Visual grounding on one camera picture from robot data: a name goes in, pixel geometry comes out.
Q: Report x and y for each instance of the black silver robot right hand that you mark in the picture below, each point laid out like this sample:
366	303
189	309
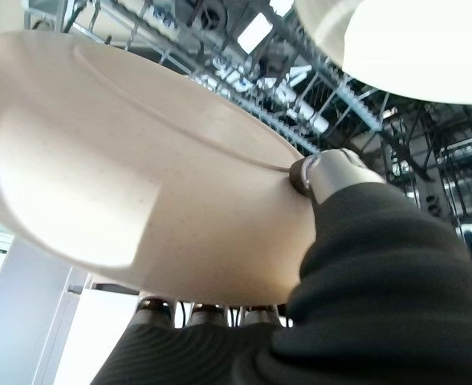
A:
380	301

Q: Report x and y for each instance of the white kitchen cabinet front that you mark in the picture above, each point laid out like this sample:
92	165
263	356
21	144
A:
99	329

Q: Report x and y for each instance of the beige ceramic plate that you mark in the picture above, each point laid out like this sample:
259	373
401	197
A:
412	44
139	180

